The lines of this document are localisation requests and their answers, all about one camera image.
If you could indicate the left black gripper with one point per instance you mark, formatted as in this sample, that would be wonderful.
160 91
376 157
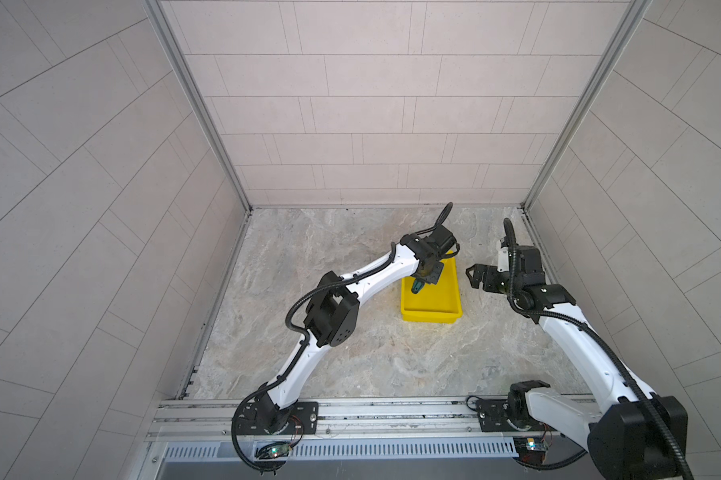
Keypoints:
434 278

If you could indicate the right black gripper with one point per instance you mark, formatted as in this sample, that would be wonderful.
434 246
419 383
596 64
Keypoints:
490 272

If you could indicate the green handled screwdriver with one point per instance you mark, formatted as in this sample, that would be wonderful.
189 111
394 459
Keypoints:
418 287

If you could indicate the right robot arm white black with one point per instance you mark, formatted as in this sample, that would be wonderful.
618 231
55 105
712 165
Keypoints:
631 432

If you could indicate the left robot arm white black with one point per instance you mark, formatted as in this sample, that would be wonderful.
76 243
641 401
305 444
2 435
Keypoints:
326 317

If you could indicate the yellow plastic bin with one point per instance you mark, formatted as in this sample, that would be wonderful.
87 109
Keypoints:
440 303

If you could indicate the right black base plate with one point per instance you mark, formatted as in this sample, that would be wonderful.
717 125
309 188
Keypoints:
494 417

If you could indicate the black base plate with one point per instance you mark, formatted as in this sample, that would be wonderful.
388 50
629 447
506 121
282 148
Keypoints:
294 415
494 417

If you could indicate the right circuit board with wires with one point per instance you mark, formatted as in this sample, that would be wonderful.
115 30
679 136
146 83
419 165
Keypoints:
532 450

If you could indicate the circuit board with wires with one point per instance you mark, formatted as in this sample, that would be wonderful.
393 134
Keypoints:
274 451
532 450

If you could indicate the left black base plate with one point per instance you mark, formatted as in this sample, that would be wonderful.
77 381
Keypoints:
294 415

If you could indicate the left circuit board with wires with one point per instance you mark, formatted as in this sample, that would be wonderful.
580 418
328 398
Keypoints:
274 451

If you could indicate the aluminium mounting rail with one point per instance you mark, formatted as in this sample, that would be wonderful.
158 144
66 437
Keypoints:
338 418

